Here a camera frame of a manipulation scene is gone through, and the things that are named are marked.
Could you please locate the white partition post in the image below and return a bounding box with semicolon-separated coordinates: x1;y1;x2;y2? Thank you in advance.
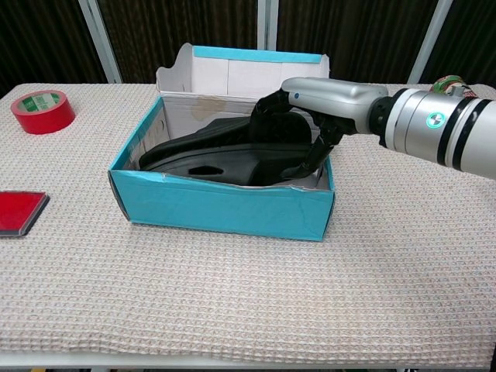
77;0;123;84
406;0;453;84
257;0;279;51

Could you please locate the black slide sandal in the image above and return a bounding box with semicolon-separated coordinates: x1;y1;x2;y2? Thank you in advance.
170;111;315;156
138;141;325;188

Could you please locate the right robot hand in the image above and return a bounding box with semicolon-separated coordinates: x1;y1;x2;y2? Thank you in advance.
250;76;390;176

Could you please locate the red tape roll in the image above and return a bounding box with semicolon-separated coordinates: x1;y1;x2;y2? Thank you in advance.
10;89;77;135

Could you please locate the green Pringles can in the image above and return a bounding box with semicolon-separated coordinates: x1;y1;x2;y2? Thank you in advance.
432;75;480;100

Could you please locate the light blue cardboard box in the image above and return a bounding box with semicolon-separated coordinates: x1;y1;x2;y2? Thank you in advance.
107;43;336;242

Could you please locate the beige woven table cloth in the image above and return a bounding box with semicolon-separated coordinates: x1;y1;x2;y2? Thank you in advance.
0;81;496;367

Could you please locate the red flat rectangular pad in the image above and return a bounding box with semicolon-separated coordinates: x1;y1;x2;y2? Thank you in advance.
0;191;50;238

